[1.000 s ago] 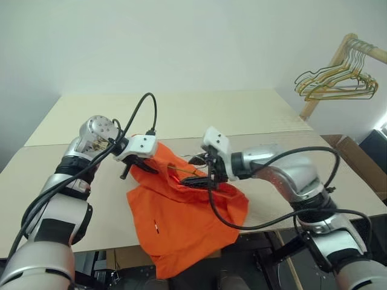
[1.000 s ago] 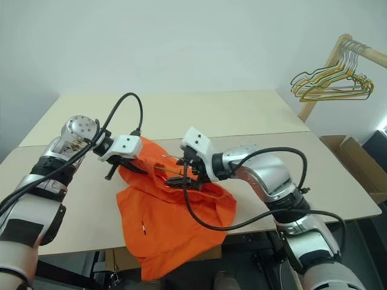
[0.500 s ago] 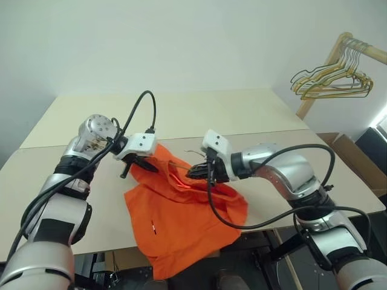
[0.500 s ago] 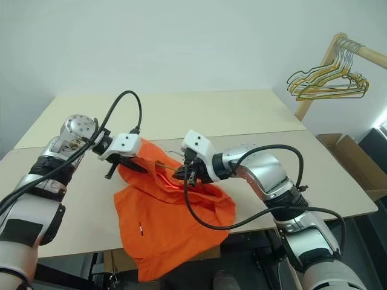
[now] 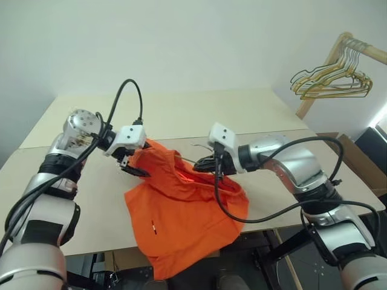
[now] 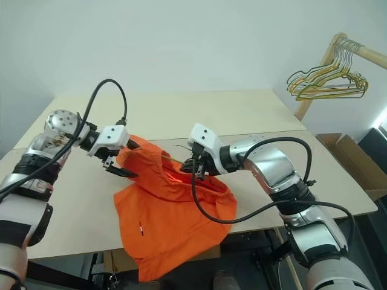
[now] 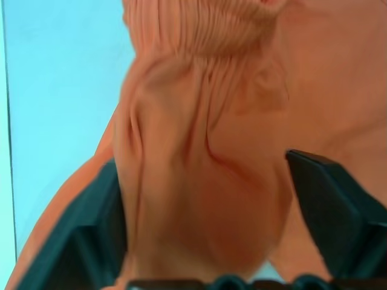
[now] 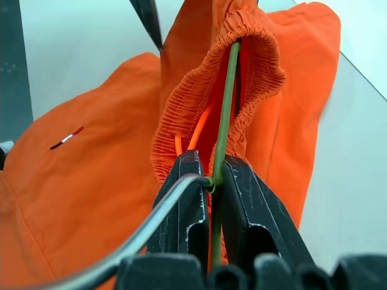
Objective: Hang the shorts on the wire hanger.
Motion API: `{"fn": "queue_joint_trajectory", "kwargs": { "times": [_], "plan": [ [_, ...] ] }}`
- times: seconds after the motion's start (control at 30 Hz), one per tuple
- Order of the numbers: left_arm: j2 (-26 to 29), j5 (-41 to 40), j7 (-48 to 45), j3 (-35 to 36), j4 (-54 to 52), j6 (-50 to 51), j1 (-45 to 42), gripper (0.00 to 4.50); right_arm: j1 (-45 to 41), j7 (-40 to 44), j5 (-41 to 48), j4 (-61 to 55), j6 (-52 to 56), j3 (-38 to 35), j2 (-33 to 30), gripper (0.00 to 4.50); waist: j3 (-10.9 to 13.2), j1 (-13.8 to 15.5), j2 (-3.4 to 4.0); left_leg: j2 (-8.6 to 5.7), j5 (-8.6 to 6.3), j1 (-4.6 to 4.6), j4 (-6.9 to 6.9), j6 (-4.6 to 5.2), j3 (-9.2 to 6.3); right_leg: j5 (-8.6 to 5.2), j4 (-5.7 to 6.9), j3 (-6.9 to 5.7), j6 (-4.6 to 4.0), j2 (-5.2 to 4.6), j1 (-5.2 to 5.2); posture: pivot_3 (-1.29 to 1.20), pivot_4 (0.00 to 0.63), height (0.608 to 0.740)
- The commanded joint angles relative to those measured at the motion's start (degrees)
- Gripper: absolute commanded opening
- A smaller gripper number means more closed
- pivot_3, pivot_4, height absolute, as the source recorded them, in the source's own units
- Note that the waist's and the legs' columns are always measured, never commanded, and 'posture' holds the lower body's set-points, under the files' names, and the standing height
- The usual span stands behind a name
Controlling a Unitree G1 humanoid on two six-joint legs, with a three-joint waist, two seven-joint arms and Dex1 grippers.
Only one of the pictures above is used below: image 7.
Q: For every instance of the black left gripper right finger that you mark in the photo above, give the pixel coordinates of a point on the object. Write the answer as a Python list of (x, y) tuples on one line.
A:
[(338, 211)]

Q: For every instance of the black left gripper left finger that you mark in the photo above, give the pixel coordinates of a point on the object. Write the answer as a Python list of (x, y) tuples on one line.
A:
[(78, 229)]

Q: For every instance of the orange shorts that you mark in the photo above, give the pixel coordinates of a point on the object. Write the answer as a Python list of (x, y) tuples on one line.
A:
[(229, 127)]

